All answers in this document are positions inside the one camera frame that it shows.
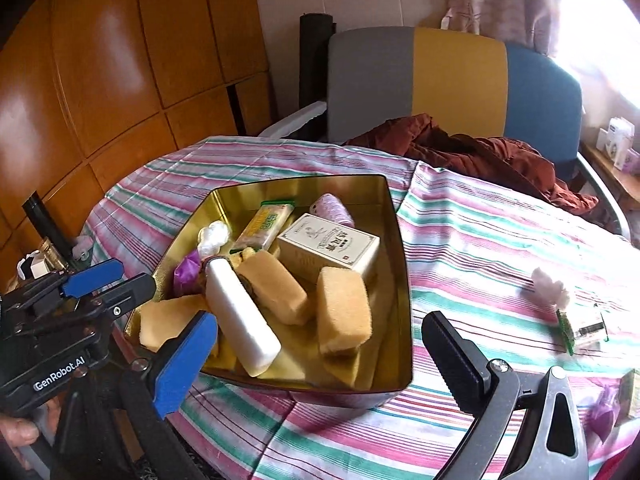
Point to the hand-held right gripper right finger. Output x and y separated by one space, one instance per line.
455 360

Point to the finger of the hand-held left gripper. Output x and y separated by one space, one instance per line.
127 292
95 276

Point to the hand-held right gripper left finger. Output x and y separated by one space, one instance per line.
185 365

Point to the purple candy wrapper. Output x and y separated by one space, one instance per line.
186 272
602 410

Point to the white foam block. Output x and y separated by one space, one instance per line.
240 315

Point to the yellow knitted pouch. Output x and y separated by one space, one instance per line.
240 257

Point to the thick yellow sponge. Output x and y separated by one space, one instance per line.
280 290
345 315

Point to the gold tin box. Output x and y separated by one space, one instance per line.
385 260

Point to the green yellow snack packet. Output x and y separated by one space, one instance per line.
262 227

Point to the white tea box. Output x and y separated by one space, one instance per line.
325 240

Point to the pink plastic container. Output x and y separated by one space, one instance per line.
330 207

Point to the person's left hand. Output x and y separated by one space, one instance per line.
15 432

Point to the small white object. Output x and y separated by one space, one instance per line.
31 267

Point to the black tube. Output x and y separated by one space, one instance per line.
40 222

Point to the striped tablecloth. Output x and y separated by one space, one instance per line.
475 260

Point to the clear green packet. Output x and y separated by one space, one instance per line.
582 330

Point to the small green beige box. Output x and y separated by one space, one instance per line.
631 392

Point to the maroon cloth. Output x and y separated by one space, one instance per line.
475 155

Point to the wooden wardrobe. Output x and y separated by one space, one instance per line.
100 60

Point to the wooden windowsill shelf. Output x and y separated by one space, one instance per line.
607 180

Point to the small pale purple box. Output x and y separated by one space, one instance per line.
629 160

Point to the white carton box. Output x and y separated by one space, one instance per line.
619 135

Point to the grey yellow blue chair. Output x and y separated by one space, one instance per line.
450 75

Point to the black roll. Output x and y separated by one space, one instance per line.
315 60

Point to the pink patterned curtain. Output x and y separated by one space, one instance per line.
500 0

